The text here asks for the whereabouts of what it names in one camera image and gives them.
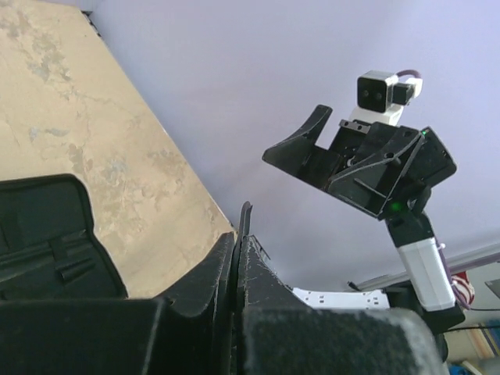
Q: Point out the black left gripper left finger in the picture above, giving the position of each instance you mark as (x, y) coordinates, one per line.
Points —
(184, 330)

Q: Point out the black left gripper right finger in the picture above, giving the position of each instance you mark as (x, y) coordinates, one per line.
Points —
(278, 334)

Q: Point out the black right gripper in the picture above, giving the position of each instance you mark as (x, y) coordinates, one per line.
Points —
(391, 167)

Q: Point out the black zip tool case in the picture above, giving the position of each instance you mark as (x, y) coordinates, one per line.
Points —
(48, 244)

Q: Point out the black tail comb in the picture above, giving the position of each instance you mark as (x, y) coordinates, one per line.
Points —
(244, 222)

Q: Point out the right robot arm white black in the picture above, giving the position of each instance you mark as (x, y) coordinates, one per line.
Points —
(429, 290)

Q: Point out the white power strip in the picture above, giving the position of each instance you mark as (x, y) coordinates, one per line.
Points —
(356, 300)

